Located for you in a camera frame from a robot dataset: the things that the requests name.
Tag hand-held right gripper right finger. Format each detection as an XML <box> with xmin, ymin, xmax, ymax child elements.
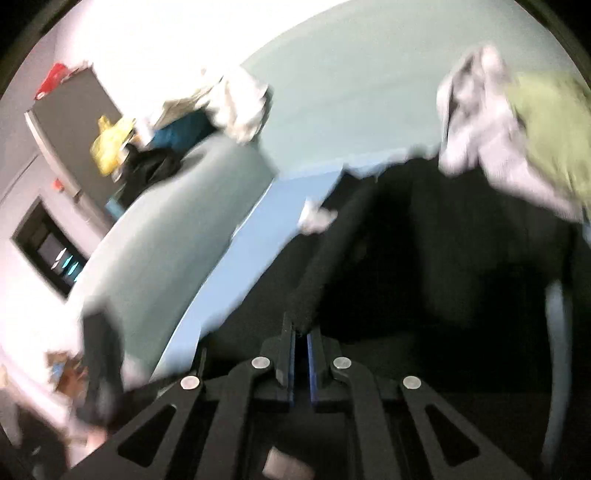
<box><xmin>307</xmin><ymin>327</ymin><xmax>533</xmax><ymax>480</ymax></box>

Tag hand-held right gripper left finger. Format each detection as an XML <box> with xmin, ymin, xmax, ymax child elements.
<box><xmin>60</xmin><ymin>314</ymin><xmax>297</xmax><ymax>480</ymax></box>

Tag black garment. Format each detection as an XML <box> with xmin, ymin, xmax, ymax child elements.
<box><xmin>288</xmin><ymin>154</ymin><xmax>575</xmax><ymax>384</ymax></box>

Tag light blue mattress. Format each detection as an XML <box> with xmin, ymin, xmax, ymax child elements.
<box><xmin>150</xmin><ymin>164</ymin><xmax>370</xmax><ymax>377</ymax></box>

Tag small white cloth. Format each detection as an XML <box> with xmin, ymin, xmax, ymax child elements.
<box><xmin>298</xmin><ymin>198</ymin><xmax>339</xmax><ymax>236</ymax></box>

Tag dark cloth strip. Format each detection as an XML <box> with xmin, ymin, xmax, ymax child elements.
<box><xmin>81</xmin><ymin>309</ymin><xmax>127</xmax><ymax>428</ymax></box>

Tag black cloth pile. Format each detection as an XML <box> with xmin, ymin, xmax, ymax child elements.
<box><xmin>115</xmin><ymin>143</ymin><xmax>185</xmax><ymax>206</ymax></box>

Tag teal blue cloth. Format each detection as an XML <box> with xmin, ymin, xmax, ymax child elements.
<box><xmin>150</xmin><ymin>111</ymin><xmax>218</xmax><ymax>151</ymax></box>

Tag white crumpled cloth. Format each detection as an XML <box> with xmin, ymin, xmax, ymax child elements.
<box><xmin>203</xmin><ymin>67</ymin><xmax>273</xmax><ymax>146</ymax></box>

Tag yellow cloth item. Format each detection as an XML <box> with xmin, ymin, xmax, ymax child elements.
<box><xmin>90</xmin><ymin>115</ymin><xmax>137</xmax><ymax>176</ymax></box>

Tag pale grey garment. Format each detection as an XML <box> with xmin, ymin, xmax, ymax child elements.
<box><xmin>436</xmin><ymin>44</ymin><xmax>585</xmax><ymax>222</ymax></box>

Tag dark grey cabinet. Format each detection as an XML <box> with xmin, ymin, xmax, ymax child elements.
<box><xmin>25</xmin><ymin>65</ymin><xmax>134</xmax><ymax>210</ymax></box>

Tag olive green garment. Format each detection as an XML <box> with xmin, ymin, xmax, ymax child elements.
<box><xmin>505</xmin><ymin>71</ymin><xmax>591</xmax><ymax>208</ymax></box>

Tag red bag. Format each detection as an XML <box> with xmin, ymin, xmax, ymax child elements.
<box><xmin>34</xmin><ymin>62</ymin><xmax>77</xmax><ymax>100</ymax></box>

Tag pale green padded bed frame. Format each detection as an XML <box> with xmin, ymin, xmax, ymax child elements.
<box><xmin>69</xmin><ymin>0</ymin><xmax>573</xmax><ymax>384</ymax></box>

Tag dark glass wall panel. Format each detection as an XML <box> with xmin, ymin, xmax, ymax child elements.
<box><xmin>11</xmin><ymin>198</ymin><xmax>93</xmax><ymax>301</ymax></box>

